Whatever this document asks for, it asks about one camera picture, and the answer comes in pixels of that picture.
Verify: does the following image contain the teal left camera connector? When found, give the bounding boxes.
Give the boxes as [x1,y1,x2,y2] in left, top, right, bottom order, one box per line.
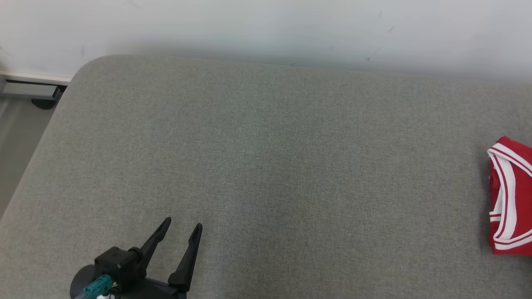
[81,274,113,299]

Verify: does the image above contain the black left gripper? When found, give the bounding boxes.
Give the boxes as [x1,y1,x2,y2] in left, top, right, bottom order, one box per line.
[108,217,203,299]

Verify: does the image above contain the wall baseboard strip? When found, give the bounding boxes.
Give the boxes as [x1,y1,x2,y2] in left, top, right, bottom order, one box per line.
[0,71,72,86]

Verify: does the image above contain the grey metal floor bar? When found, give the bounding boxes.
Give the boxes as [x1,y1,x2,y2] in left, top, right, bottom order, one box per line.
[0,81,63,100]

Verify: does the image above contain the red and white shirt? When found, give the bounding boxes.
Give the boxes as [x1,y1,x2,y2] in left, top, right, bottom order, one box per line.
[487,136,532,255]

